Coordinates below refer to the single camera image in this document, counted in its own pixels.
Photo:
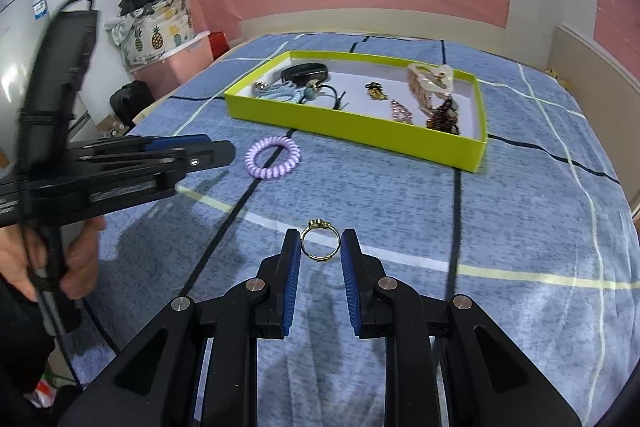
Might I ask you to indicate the pineapple print storage bag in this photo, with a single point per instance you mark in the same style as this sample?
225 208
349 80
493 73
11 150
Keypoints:
155 37

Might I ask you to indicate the pink rhinestone hair clip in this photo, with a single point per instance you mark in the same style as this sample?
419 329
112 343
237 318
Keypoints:
401 112

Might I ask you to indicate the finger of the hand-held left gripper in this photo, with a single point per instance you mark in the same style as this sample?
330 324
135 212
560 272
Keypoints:
175 142
210 157

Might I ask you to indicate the green cardboard box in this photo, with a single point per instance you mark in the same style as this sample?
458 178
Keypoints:
350 127

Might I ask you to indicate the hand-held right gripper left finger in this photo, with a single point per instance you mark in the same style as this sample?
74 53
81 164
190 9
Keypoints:
292 287

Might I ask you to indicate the yellow pineapple bedsheet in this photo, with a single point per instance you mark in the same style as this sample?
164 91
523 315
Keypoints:
562 82

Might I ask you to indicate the small gold charm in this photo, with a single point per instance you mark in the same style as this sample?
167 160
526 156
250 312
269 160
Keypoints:
376 93

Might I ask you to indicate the open cardboard box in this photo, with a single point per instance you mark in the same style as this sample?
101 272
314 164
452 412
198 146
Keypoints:
107 127

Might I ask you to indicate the person's left hand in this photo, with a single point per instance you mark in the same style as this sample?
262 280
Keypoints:
82 257

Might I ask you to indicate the black backpack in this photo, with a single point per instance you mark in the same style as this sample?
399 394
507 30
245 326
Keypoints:
130 99

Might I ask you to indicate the white appliance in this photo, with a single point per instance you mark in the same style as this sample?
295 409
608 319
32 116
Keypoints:
10 37

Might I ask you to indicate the pink plastic storage bin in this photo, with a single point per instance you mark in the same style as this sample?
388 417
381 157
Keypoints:
185 62

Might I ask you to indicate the beige headboard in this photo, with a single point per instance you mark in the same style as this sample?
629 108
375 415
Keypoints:
600 72

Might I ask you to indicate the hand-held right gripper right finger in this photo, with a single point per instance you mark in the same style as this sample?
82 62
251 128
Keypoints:
350 287

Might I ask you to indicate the person's dark clothing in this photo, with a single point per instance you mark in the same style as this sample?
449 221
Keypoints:
20 347

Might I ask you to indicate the red box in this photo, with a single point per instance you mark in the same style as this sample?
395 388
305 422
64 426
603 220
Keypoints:
217 44

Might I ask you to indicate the colourful plastic bag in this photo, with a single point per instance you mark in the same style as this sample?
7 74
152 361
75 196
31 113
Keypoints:
47 389

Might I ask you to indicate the black bangle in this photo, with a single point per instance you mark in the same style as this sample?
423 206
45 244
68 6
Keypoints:
305 71

